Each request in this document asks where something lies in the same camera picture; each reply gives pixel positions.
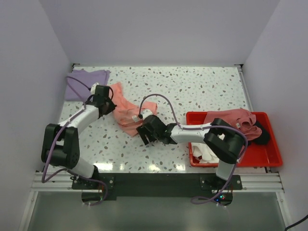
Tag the dusty rose t shirt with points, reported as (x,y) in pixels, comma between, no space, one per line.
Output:
(240,119)

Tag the red plastic bin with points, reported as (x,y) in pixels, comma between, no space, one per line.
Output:
(255,156)

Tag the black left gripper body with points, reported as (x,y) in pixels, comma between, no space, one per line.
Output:
(110,105)

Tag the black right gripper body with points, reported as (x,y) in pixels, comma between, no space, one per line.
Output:
(157,135)

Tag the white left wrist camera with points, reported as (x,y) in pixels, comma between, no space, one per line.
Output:
(93,88)

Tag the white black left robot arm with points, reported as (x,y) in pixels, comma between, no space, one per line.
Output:
(60,149)

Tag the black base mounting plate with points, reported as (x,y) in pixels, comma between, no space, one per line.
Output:
(110,186)

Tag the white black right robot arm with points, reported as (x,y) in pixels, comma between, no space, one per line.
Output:
(227,143)

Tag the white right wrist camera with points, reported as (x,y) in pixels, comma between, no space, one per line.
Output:
(143,114)

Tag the salmon pink t shirt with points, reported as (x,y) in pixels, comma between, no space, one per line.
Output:
(125,111)

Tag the aluminium front rail frame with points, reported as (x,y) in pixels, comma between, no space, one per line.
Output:
(253,180)

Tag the white t shirt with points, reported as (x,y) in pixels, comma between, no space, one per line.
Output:
(203,153)

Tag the folded purple t shirt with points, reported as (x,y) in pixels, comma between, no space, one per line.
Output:
(79,83)

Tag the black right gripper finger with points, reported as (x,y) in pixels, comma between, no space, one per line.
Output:
(141,130)
(147,139)

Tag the black t shirt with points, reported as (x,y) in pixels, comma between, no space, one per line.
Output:
(264,137)

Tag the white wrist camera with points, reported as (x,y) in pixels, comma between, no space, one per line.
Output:
(93,88)
(143,114)

